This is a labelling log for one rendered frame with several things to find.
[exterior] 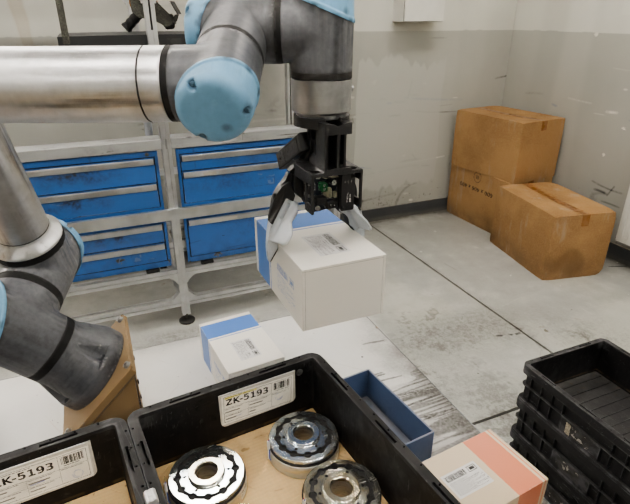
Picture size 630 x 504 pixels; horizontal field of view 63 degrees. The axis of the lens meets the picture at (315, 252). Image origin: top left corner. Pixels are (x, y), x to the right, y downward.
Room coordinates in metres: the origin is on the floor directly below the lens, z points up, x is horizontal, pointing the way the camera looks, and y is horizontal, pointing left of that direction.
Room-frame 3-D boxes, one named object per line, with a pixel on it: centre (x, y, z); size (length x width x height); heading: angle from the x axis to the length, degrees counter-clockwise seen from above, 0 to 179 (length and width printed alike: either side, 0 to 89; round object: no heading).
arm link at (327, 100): (0.66, -0.01, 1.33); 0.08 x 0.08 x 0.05
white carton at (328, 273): (0.68, 0.00, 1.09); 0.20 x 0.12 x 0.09; 23
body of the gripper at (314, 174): (0.66, -0.01, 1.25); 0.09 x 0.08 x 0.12; 23
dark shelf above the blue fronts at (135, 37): (2.55, 0.52, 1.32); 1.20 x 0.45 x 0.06; 113
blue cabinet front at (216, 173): (2.40, 0.29, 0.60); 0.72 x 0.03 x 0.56; 113
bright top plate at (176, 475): (0.50, 0.15, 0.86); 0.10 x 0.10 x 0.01
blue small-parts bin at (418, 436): (0.73, -0.09, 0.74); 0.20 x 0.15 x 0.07; 29
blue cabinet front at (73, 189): (2.09, 1.02, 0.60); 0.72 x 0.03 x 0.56; 113
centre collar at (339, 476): (0.48, -0.03, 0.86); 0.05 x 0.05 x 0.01
